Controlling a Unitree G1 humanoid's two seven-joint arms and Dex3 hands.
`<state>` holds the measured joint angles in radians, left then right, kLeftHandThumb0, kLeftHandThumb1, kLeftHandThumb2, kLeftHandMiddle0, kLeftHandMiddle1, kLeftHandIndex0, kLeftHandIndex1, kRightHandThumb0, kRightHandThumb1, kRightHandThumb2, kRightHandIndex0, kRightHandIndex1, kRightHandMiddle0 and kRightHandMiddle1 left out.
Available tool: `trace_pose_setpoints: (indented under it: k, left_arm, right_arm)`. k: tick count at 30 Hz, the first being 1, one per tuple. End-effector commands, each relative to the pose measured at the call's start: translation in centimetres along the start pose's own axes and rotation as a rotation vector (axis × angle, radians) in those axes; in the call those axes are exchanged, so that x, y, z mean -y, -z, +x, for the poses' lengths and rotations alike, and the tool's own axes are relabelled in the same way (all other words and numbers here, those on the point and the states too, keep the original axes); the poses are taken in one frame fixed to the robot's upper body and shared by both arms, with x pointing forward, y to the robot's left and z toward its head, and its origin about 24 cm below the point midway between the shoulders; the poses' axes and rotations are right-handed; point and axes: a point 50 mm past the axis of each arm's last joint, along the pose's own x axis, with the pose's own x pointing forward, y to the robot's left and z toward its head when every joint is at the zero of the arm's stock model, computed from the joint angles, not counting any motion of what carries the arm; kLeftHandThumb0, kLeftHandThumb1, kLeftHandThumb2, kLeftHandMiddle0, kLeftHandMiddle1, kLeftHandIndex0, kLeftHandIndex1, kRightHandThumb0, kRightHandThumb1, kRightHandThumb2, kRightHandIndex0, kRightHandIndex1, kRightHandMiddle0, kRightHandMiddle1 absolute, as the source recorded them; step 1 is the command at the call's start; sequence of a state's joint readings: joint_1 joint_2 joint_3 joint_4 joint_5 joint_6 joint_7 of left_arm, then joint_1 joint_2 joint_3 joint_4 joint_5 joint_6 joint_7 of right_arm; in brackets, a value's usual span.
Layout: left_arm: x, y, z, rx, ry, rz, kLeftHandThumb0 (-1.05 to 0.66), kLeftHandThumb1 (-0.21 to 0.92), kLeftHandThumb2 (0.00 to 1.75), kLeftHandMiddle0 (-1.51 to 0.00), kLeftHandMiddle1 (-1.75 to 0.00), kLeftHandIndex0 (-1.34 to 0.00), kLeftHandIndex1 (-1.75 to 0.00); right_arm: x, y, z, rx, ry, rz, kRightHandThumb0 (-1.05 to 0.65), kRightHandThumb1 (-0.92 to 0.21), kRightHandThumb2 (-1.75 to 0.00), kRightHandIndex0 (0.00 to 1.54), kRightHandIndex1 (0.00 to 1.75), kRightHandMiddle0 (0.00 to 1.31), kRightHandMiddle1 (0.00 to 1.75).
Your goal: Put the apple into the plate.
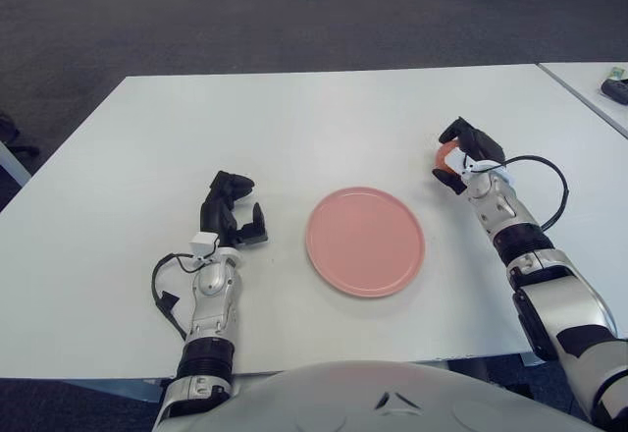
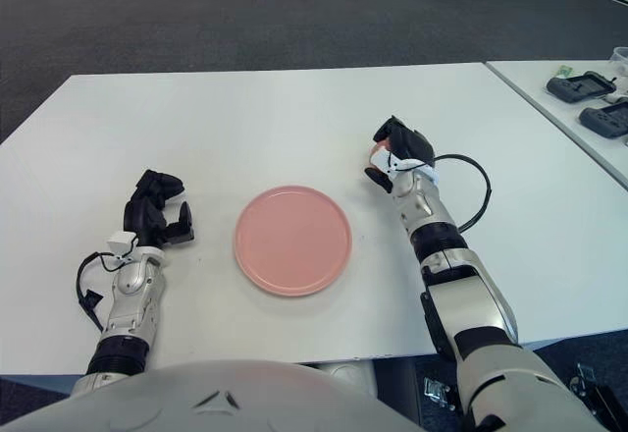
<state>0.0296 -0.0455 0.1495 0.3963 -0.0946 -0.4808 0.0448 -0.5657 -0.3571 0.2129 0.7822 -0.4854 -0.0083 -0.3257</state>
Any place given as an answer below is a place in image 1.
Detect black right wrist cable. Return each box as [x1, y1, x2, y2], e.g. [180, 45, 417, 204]
[473, 155, 570, 232]

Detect black handheld controller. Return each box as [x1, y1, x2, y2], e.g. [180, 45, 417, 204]
[601, 78, 628, 105]

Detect white furniture leg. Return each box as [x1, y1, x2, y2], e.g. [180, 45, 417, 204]
[0, 139, 33, 188]

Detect red yellow apple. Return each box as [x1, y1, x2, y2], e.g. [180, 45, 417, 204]
[434, 140, 462, 174]

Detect black chair base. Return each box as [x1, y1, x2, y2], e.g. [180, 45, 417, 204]
[0, 110, 41, 158]

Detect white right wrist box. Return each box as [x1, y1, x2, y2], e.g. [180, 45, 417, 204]
[445, 149, 472, 176]

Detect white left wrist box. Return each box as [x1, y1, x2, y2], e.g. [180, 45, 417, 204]
[189, 231, 221, 260]

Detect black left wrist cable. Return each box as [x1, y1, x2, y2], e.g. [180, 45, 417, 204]
[150, 252, 202, 343]

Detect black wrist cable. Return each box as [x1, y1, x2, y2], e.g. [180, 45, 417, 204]
[473, 155, 570, 232]
[150, 252, 202, 343]

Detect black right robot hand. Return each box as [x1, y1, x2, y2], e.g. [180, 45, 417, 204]
[431, 116, 506, 195]

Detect grey robot torso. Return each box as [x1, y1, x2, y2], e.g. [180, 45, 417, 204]
[151, 358, 604, 432]

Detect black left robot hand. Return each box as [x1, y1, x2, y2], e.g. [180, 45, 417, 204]
[199, 170, 270, 252]

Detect white side table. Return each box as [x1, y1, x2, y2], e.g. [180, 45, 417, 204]
[537, 61, 628, 139]

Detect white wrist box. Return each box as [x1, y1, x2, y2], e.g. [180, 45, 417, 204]
[445, 149, 472, 176]
[189, 231, 221, 260]

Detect pink round plate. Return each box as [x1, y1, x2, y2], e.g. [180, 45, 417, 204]
[304, 186, 426, 299]

